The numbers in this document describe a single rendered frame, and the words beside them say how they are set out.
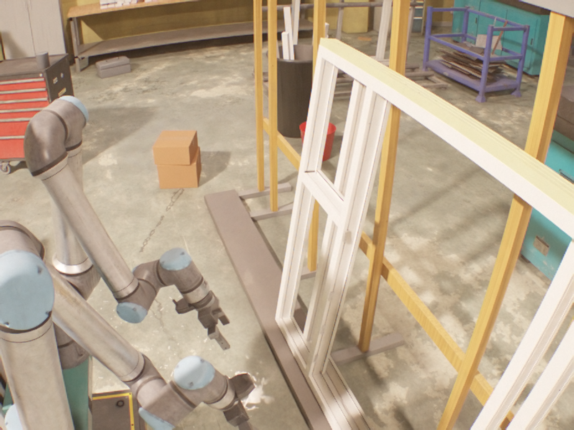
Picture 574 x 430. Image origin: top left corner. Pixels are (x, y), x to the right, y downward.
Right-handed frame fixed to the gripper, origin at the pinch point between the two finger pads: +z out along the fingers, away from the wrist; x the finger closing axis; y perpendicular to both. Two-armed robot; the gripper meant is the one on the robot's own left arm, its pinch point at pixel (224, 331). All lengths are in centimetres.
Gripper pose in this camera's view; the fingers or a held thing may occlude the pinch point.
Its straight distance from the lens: 173.9
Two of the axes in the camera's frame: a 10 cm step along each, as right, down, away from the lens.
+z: 4.1, 8.0, 4.3
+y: 9.1, -4.1, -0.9
